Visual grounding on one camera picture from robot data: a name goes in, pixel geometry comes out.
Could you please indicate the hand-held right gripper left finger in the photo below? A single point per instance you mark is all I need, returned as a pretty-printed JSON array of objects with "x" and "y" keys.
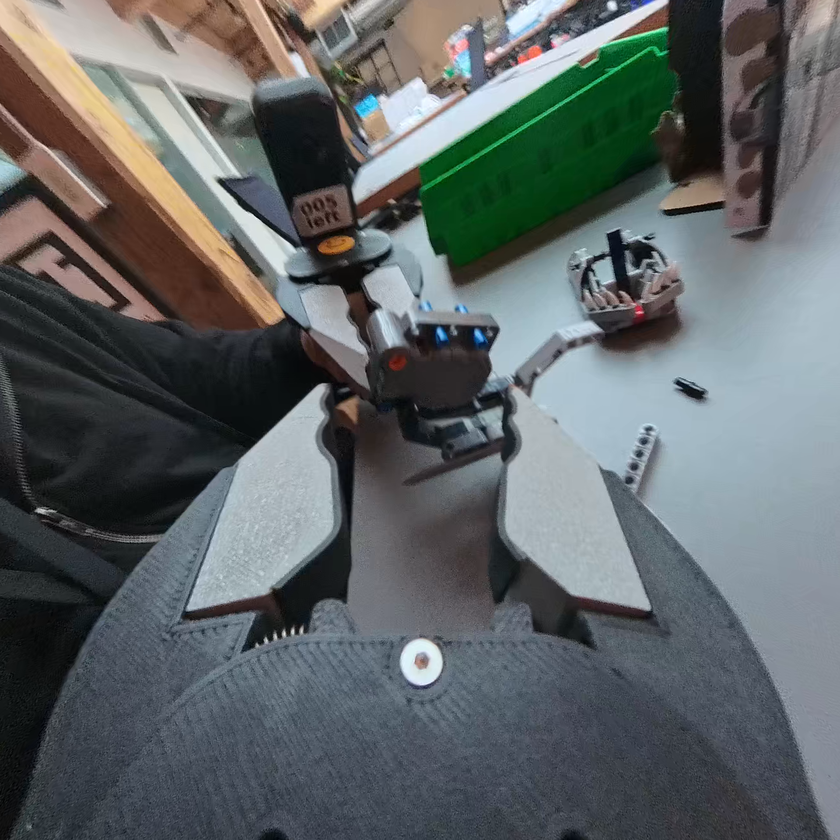
[{"x": 275, "y": 512}]

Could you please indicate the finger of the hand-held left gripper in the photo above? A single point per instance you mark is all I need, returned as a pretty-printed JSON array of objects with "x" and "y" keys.
[
  {"x": 331, "y": 321},
  {"x": 394, "y": 289}
]

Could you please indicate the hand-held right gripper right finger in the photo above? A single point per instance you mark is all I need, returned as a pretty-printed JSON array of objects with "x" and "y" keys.
[{"x": 564, "y": 518}]

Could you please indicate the grey lego motor assembly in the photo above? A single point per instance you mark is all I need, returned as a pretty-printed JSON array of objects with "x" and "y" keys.
[{"x": 433, "y": 374}]

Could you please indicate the person's left forearm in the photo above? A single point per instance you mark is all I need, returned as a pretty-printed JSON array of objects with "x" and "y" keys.
[{"x": 249, "y": 374}]

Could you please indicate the white lego beam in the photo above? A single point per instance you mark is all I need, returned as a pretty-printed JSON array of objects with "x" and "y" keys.
[{"x": 640, "y": 456}]

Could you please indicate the short black lego connector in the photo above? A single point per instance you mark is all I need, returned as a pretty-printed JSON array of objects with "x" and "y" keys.
[{"x": 690, "y": 388}]

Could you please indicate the grey lego subassembly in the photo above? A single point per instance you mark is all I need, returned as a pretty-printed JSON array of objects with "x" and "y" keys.
[{"x": 623, "y": 302}]

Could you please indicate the person's left hand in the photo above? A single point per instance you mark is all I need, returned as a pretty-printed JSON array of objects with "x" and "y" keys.
[{"x": 321, "y": 361}]

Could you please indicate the small brown cardboard box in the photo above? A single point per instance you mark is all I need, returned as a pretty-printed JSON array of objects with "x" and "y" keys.
[{"x": 375, "y": 124}]

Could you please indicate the green plastic bin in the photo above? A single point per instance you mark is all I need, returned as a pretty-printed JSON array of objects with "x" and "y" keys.
[{"x": 525, "y": 177}]

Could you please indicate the person's black jacket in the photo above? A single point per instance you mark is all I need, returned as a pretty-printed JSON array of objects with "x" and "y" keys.
[{"x": 65, "y": 407}]

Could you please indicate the printed cardboard box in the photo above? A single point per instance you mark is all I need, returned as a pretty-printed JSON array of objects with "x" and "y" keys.
[{"x": 754, "y": 118}]

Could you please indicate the wooden window frame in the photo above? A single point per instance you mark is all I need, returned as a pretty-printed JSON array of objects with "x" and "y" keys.
[{"x": 164, "y": 197}]

